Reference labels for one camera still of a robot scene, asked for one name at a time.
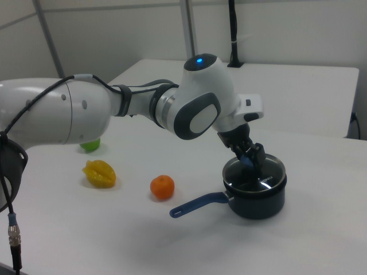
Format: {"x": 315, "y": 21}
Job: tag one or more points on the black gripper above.
{"x": 236, "y": 137}

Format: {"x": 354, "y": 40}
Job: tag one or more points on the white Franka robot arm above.
{"x": 86, "y": 109}

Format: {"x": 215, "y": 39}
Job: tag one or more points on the green toy apple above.
{"x": 91, "y": 144}

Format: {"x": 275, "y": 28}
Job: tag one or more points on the black camera stand pole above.
{"x": 234, "y": 34}

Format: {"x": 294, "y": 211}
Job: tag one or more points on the orange toy mandarin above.
{"x": 162, "y": 187}

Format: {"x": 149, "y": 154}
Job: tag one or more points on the yellow toy starfruit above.
{"x": 99, "y": 174}

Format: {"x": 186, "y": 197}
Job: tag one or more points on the glass lid with blue knob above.
{"x": 269, "y": 174}

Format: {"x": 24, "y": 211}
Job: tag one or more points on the aluminium wall post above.
{"x": 48, "y": 37}
{"x": 189, "y": 28}

